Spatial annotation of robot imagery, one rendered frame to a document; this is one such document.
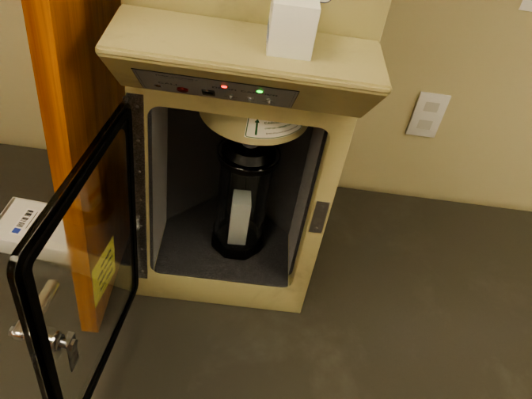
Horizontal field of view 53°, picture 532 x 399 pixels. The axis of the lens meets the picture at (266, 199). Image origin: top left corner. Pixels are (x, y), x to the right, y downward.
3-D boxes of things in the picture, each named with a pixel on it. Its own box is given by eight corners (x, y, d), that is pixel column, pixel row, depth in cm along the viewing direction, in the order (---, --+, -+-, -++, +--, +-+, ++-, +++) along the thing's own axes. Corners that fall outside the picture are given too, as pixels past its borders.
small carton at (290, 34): (266, 36, 63) (273, -16, 59) (308, 41, 64) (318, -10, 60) (265, 55, 60) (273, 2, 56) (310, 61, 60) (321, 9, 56)
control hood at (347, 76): (122, 76, 71) (118, 1, 65) (362, 108, 73) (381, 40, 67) (99, 124, 63) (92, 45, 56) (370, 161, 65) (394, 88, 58)
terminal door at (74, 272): (138, 286, 98) (130, 96, 72) (62, 452, 76) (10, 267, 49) (134, 285, 98) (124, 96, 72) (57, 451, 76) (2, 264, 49)
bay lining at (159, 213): (172, 183, 116) (176, 28, 93) (291, 198, 118) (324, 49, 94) (150, 270, 98) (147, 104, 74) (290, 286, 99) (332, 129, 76)
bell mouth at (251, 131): (206, 77, 92) (207, 47, 89) (307, 91, 93) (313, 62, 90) (191, 137, 79) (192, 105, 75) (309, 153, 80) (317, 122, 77)
